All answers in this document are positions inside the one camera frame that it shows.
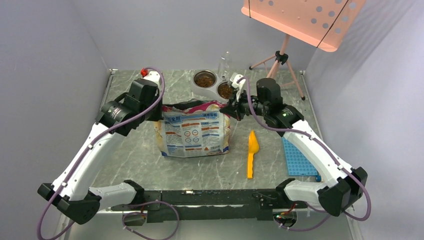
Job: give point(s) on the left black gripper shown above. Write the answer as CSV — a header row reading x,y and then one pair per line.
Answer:
x,y
157,115

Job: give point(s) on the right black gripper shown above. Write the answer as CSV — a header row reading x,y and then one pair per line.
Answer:
x,y
233,108

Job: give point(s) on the yellow plastic scoop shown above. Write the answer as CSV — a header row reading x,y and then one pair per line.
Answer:
x,y
253,148

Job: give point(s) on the colourful pet food bag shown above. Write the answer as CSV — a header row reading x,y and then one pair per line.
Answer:
x,y
193,128

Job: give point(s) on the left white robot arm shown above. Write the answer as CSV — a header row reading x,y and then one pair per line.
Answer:
x,y
72,192

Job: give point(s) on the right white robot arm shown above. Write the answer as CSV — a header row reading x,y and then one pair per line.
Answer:
x,y
341,184

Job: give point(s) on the brown pet food kibble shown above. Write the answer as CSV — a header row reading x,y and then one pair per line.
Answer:
x,y
204,80

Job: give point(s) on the grey double pet bowl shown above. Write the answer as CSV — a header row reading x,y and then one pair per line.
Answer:
x,y
212,89

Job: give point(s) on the white toy brick car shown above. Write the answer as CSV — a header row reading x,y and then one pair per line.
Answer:
x,y
318,178

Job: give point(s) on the pink music stand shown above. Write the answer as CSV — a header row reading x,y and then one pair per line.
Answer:
x,y
319,23

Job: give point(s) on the blue building base plate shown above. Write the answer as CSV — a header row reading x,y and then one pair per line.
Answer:
x,y
297,164

